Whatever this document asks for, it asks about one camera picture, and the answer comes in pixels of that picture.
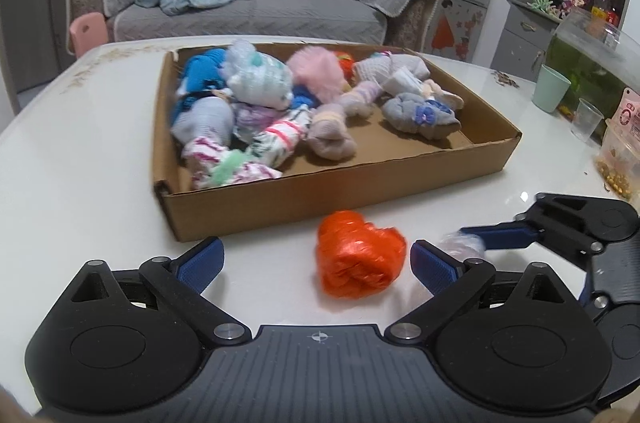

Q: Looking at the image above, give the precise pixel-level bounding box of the white sock bundle with band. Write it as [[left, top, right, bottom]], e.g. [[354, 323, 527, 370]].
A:
[[382, 66, 464, 111]]

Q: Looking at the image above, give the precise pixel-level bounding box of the orange juice bottle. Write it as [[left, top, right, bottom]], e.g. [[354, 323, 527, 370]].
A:
[[591, 0, 611, 21]]

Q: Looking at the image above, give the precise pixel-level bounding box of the grey quilted sofa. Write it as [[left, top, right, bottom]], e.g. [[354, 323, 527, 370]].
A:
[[67, 0, 437, 51]]

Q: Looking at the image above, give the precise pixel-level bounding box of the light blue sock bundle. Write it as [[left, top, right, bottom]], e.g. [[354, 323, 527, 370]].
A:
[[170, 97, 234, 146]]

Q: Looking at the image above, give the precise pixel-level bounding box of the pink plastic chair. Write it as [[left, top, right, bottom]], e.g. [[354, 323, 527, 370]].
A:
[[70, 12, 108, 58]]

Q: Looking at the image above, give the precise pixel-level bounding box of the snack container with nuts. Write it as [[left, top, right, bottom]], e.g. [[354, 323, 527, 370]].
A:
[[594, 120, 639, 205]]

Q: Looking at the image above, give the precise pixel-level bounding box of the striped pink white sock bundle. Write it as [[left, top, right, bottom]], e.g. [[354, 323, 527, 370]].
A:
[[246, 105, 314, 168]]

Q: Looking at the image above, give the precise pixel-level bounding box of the green plastic cup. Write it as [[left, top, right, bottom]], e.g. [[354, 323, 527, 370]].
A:
[[532, 64, 570, 114]]

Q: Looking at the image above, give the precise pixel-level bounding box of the white pink green sock bundle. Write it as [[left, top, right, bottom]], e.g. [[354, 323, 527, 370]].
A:
[[182, 137, 282, 190]]

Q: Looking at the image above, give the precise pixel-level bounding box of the grey sock with blue flower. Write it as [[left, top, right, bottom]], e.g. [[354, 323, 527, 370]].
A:
[[382, 92, 461, 141]]

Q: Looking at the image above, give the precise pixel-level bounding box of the clear plastic bundle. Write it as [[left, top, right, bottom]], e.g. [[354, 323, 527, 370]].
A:
[[438, 231, 486, 261]]

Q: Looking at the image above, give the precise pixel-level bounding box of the glass fish tank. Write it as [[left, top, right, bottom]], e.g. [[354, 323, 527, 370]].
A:
[[546, 8, 639, 118]]

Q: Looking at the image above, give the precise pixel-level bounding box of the brown cardboard box tray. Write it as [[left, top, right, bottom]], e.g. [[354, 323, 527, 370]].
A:
[[152, 47, 522, 242]]

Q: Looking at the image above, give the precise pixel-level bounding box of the lilac sock bundle with band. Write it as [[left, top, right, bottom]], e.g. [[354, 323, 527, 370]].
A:
[[306, 80, 383, 162]]

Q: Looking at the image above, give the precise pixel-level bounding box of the white teal fuzzy sock bundle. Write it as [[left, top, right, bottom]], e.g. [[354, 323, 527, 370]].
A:
[[220, 39, 293, 111]]

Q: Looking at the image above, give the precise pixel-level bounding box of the grey knitted sock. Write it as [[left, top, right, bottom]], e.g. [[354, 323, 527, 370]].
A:
[[352, 51, 431, 88]]

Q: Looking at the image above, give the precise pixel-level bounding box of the orange sock bundle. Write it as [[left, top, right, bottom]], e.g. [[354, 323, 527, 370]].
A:
[[316, 210, 408, 299], [334, 51, 355, 79]]

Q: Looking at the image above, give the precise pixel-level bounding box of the white purple sock bundle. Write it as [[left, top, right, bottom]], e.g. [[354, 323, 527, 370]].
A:
[[233, 102, 282, 144]]

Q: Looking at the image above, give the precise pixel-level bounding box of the clear plastic cup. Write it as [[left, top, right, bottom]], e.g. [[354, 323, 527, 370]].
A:
[[570, 98, 603, 144]]

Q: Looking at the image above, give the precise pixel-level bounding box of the pink fluffy sock bundle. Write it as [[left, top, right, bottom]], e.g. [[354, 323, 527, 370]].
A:
[[286, 46, 346, 103]]

